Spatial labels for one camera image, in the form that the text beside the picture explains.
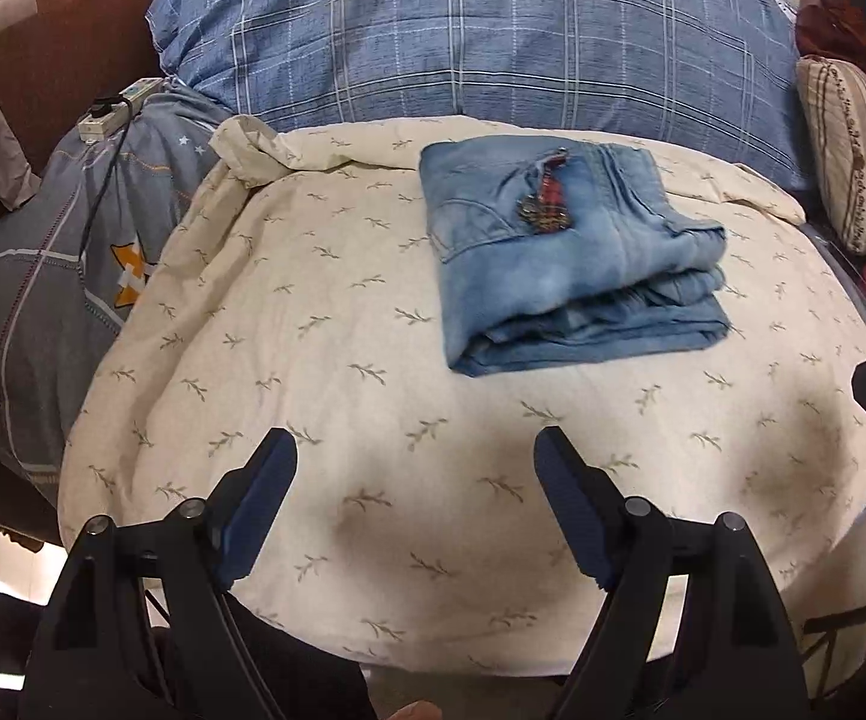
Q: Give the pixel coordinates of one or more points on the cream leaf-print blanket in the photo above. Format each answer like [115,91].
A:
[328,360]

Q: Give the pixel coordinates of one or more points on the striped beige pillow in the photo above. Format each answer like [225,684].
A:
[853,150]

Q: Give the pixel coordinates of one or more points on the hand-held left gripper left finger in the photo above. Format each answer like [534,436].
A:
[260,495]

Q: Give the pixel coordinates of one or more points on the blue denim pants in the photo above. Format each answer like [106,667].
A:
[553,270]

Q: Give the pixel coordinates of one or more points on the brown headboard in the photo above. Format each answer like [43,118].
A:
[66,37]

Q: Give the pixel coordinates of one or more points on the blue plaid quilt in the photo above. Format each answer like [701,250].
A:
[403,37]

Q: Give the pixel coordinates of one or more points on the grey star-print bed sheet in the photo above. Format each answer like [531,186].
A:
[28,300]

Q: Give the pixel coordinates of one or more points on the dark red cloth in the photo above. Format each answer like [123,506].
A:
[830,22]

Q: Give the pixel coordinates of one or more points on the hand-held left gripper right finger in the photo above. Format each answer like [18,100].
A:
[572,502]

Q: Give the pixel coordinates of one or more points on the white power strip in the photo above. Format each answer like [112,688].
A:
[142,89]

